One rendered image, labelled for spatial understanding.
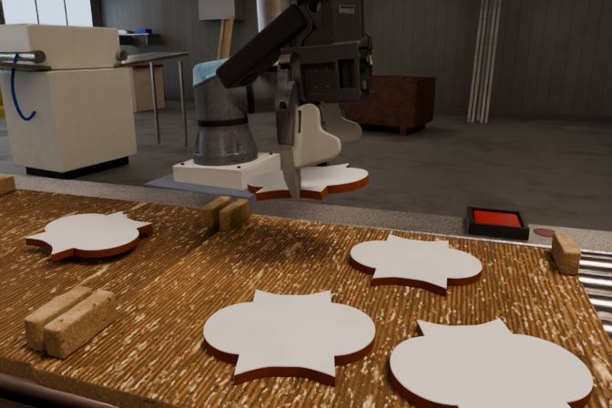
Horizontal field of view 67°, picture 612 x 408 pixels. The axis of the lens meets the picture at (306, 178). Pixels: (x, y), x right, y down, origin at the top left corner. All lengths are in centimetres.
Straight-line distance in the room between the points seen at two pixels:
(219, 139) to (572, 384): 84
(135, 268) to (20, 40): 434
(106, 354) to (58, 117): 432
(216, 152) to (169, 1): 1082
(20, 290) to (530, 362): 45
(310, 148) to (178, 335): 20
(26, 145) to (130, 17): 790
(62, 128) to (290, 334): 440
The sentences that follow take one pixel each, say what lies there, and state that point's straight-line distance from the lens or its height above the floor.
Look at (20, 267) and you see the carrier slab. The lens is 59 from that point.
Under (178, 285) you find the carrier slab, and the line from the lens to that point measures 48.
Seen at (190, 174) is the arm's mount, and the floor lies 89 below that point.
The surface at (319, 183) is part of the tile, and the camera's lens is 47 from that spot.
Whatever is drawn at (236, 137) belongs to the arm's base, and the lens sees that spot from 105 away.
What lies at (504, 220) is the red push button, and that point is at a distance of 71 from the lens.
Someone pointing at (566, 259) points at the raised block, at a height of 95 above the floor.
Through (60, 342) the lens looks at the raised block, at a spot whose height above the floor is 95.
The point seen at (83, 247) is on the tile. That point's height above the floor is 96.
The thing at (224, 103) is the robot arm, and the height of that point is 105.
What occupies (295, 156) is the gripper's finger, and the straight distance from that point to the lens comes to 45.
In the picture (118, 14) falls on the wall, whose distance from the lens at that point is 1283.
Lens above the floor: 116
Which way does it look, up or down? 15 degrees down
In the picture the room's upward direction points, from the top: straight up
